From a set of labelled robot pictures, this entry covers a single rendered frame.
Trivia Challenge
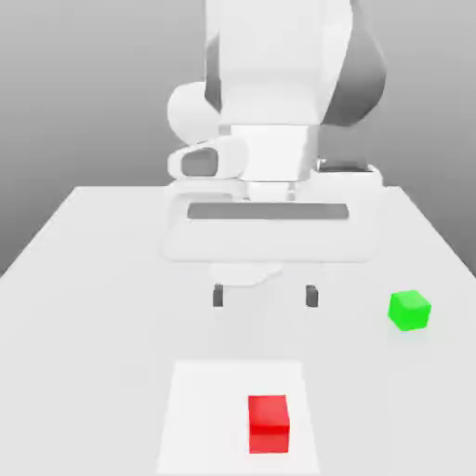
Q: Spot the small green cube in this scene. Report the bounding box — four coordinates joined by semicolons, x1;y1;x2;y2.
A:
387;288;433;333

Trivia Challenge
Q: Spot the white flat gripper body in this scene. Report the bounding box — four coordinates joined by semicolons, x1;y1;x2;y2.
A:
160;192;377;264

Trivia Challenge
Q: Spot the small red cube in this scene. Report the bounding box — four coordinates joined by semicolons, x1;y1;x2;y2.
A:
247;394;291;456

